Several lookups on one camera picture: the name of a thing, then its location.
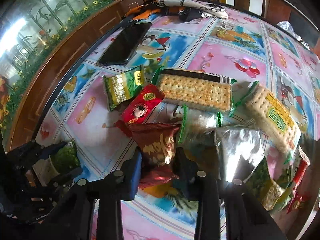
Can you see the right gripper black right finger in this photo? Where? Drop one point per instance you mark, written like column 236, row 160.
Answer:
column 185, row 170

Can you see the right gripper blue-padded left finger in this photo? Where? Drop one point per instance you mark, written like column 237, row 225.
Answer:
column 132, row 174

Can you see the dark red snack packet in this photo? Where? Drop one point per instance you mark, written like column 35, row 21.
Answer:
column 156, row 141

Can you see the green crinkled snack packet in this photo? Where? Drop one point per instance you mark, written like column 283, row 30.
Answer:
column 62, row 162

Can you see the cracker pack with black stripe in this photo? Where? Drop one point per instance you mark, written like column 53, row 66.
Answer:
column 195, row 89

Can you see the cracker pack with yellow label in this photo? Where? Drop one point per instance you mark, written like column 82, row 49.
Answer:
column 272, row 117

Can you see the clear green-edged snack packet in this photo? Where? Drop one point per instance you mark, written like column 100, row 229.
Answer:
column 196, row 122

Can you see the silver foil snack packet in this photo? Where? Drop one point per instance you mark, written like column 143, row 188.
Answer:
column 239, row 150

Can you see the floral pattern tablecloth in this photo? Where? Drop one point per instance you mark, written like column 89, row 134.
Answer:
column 242, row 47

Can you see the red cartoon snack packet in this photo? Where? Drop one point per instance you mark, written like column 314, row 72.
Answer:
column 142, row 105

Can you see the green pea snack packet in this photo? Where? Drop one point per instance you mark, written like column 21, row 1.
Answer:
column 124, row 86

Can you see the green yellow pea packet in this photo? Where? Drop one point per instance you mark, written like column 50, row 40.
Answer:
column 274, row 195

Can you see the small red candy packet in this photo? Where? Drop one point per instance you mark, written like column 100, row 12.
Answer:
column 298, row 201

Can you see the black smartphone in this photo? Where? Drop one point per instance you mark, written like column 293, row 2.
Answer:
column 122, row 48

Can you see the red white snack packet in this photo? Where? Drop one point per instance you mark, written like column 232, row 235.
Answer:
column 302, row 162

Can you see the patterned cloth bundle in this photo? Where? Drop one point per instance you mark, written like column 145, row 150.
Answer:
column 185, row 10

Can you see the wooden sideboard cabinet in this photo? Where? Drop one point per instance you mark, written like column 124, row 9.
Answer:
column 23, row 102

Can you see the white plastic bag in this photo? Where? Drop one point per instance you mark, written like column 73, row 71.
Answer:
column 285, row 25

